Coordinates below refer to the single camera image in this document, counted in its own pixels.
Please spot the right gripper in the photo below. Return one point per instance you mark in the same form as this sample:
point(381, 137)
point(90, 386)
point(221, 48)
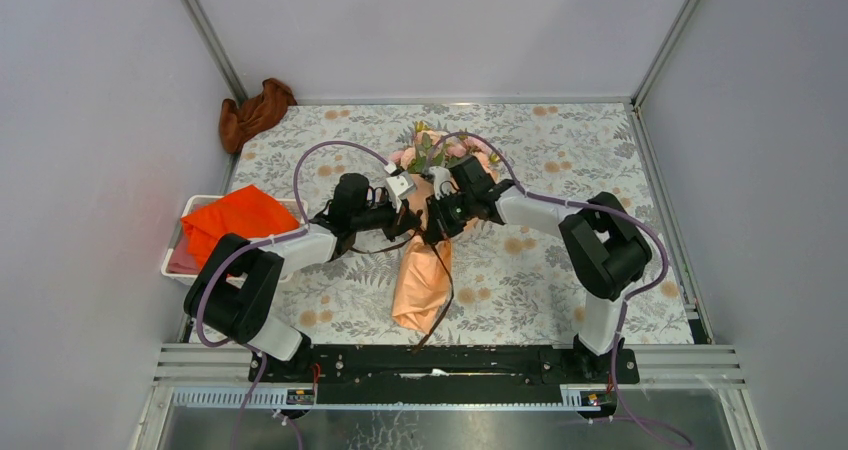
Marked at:
point(438, 225)

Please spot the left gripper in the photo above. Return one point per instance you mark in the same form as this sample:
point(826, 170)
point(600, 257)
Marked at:
point(400, 222)

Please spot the peach wrapping paper sheet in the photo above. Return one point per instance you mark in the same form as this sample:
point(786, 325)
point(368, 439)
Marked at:
point(424, 281)

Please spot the dark brown ribbon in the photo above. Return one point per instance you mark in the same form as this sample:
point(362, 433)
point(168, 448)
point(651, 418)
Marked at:
point(437, 288)

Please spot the pink fake flower bunch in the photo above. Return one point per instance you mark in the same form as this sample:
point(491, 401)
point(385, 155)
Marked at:
point(460, 146)

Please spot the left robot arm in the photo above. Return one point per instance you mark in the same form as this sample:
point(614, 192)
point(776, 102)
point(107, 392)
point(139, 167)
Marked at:
point(231, 298)

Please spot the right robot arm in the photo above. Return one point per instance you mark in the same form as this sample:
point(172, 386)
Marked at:
point(607, 251)

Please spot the floral patterned table mat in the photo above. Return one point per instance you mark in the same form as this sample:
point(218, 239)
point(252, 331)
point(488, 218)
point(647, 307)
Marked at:
point(514, 285)

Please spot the orange cloth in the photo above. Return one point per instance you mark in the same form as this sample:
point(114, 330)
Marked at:
point(247, 212)

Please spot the brown cloth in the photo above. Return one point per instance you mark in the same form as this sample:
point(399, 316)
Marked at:
point(239, 123)

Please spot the white plastic basket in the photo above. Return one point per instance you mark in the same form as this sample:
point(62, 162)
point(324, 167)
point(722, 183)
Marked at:
point(178, 264)

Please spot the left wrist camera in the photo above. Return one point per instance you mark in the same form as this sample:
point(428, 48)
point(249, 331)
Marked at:
point(399, 184)

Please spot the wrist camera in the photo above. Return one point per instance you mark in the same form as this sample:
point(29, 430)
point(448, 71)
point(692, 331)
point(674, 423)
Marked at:
point(399, 184)
point(441, 181)

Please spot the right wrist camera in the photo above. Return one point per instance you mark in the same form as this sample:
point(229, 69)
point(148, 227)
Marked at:
point(441, 181)

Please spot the black mounting base rail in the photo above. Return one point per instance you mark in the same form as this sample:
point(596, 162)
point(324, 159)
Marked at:
point(451, 375)

